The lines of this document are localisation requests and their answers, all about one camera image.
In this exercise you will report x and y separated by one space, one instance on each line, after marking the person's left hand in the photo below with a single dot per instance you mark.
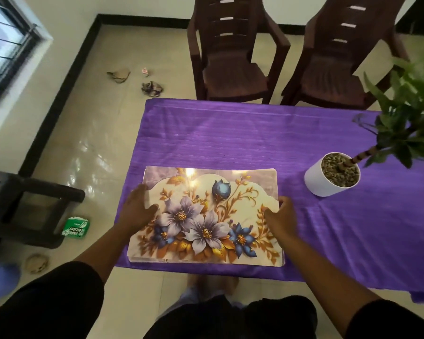
136 215

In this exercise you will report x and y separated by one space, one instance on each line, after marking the person's right hand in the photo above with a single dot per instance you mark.
284 222

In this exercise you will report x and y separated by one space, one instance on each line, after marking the green packet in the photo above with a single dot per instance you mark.
75 228

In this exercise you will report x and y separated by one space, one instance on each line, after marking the floral print placemat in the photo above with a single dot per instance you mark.
205 208

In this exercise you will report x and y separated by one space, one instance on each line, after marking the purple printed paper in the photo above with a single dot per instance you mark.
152 89

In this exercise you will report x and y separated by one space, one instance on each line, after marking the tan paper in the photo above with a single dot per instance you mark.
119 75

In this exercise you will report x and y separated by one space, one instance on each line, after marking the small red white carton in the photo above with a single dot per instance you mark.
145 72

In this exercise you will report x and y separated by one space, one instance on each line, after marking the person's right forearm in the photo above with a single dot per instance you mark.
328 282

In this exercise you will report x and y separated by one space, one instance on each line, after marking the person's right foot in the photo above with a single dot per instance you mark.
226 284

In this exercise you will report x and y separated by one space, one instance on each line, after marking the person's foot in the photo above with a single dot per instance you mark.
226 284
199 285

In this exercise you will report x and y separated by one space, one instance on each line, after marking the person's left foot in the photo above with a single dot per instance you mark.
199 285

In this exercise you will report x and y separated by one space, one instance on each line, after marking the person's light blue trousers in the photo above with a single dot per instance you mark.
183 301

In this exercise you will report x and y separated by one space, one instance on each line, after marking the person's black shirt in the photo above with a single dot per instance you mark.
49 307

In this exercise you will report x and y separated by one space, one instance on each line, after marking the green plant in white pot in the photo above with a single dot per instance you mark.
318 183

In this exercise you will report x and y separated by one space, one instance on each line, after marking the black plastic stool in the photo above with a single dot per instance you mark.
67 195

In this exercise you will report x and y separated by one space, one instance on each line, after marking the purple tablecloth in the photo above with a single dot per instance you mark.
233 137

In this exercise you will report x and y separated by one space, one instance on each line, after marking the blue plastic bucket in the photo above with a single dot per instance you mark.
0 282

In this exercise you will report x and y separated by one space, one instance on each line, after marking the brown plastic armchair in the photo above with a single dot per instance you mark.
332 77
233 74

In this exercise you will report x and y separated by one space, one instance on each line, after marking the black barred window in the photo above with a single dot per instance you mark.
7 31

